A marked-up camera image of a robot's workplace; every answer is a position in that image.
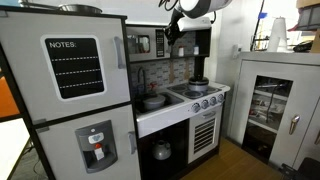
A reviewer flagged toy sink faucet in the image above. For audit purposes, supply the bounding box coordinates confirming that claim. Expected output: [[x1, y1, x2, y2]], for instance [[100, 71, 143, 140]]
[[137, 67, 146, 94]]

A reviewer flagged silver toy kettle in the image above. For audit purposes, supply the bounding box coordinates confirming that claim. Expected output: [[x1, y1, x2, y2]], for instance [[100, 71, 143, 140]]
[[152, 140, 171, 160]]

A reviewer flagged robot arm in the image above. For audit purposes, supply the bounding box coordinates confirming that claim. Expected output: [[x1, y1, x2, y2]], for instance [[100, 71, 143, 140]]
[[164, 0, 232, 45]]

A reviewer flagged black chair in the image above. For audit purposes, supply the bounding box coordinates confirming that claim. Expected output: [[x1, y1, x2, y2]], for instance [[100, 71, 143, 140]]
[[279, 157, 320, 180]]

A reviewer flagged red cap salt shaker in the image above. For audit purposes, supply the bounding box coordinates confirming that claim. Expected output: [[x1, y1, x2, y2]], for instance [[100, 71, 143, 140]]
[[178, 46, 184, 57]]

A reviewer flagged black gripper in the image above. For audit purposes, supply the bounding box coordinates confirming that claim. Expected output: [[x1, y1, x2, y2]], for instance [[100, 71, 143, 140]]
[[164, 9, 184, 45]]

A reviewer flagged toy kitchen play set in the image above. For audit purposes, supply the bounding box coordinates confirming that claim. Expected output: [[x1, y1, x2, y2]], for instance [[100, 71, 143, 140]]
[[0, 4, 232, 180]]

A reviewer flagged wooden toy spatula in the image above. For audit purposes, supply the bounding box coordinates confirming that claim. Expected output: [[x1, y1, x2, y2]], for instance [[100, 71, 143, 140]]
[[184, 59, 190, 80]]

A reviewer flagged stove knob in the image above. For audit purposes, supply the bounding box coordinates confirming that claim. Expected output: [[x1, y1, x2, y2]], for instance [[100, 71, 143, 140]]
[[209, 97, 217, 106], [191, 103, 201, 113], [217, 94, 224, 103], [201, 100, 209, 109]]

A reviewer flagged grey pot on stove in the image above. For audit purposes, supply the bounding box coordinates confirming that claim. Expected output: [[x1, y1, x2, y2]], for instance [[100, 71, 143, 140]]
[[188, 77, 209, 91]]

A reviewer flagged blue cap pepper shaker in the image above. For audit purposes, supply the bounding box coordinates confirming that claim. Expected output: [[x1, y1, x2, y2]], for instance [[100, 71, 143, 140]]
[[193, 45, 199, 55]]

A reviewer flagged toy fridge door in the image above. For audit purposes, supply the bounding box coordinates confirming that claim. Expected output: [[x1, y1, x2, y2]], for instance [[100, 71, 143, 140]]
[[0, 11, 129, 122], [39, 105, 140, 180]]

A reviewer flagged toy oven door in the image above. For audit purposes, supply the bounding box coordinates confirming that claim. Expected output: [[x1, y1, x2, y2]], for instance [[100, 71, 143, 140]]
[[188, 106, 222, 163]]

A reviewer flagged grey pot in sink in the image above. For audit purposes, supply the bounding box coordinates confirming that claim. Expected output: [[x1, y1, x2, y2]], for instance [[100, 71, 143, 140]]
[[143, 95, 166, 110]]

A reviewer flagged lower toy fridge door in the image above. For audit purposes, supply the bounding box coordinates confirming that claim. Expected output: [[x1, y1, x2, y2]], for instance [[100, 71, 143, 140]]
[[39, 105, 140, 180]]

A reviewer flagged white paper roll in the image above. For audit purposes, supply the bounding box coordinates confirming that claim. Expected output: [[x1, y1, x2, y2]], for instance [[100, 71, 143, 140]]
[[267, 17, 287, 52]]

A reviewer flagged metal pan on fridge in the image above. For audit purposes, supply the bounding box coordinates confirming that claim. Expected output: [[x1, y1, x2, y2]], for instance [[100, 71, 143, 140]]
[[18, 0, 102, 14]]

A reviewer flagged upper toy fridge door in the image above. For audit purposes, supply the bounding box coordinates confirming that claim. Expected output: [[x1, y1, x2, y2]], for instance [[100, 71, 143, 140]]
[[0, 11, 129, 122]]

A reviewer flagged wooden toy spoon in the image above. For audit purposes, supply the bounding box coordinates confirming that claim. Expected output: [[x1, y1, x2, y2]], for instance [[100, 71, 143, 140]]
[[169, 60, 175, 83]]

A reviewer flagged toy microwave door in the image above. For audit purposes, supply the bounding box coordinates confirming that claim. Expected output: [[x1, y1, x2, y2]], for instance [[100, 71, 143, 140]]
[[126, 25, 171, 62]]

